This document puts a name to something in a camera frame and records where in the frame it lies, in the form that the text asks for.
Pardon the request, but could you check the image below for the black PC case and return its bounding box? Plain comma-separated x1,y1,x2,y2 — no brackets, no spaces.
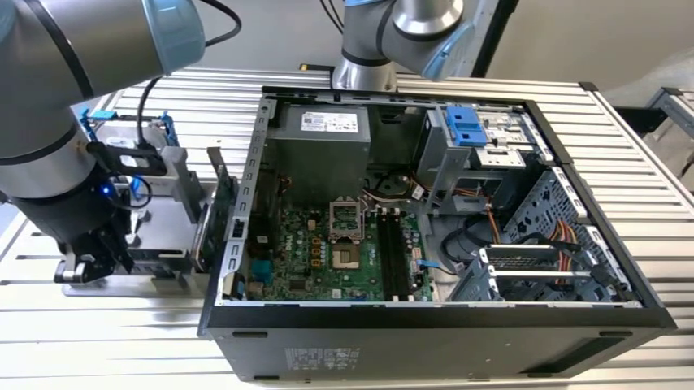
195,84,680,383

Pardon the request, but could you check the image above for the blue drive bay latch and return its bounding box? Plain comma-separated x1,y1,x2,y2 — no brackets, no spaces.
442,103,486,149

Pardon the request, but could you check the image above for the orange yellow red wire bundle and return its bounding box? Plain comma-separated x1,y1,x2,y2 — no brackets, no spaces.
545,220,581,274

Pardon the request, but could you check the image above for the CPU socket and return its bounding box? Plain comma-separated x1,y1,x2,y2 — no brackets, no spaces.
331,242,363,272

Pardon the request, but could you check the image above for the black RAM slot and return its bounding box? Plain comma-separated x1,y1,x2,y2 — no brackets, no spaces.
390,206,420,302
377,206,402,302

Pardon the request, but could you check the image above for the silver disk bay cage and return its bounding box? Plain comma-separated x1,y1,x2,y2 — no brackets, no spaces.
449,242,625,304

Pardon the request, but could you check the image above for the silver optical drive bay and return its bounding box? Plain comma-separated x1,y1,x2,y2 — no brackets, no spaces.
417,104,550,215

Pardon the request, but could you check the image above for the socket locking lever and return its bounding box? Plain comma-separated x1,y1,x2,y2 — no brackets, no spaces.
357,205,372,244

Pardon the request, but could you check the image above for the hard disk in blue carrier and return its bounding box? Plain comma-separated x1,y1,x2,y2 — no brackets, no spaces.
78,106,182,180

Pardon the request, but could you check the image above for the grey parts rack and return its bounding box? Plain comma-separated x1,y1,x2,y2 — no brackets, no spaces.
61,145,218,300

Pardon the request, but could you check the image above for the green motherboard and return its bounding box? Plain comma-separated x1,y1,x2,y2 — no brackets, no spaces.
246,202,438,302

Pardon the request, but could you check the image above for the grey metal frame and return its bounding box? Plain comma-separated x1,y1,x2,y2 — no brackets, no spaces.
642,85,694,180

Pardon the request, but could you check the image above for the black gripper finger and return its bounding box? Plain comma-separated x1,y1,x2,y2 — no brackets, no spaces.
101,221,137,274
54,239,119,284

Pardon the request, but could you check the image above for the green graphics card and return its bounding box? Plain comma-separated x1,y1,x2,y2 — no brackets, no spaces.
189,146,241,274

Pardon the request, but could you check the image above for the black slanted frame post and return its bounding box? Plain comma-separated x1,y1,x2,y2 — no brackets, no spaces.
470,0,521,79

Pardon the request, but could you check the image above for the grey power supply unit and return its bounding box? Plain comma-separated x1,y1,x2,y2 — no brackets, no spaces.
269,103,374,204

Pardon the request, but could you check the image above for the black looped cable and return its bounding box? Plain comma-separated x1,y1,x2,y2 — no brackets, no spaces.
440,223,493,267

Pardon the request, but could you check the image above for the orange drive wire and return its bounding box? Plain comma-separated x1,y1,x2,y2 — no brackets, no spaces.
454,184,504,245

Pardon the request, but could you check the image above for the power supply wire bundle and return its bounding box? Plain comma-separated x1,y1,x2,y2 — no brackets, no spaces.
362,170,433,206

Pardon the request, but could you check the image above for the silver socket cover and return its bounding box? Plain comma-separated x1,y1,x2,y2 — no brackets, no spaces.
327,196,365,244

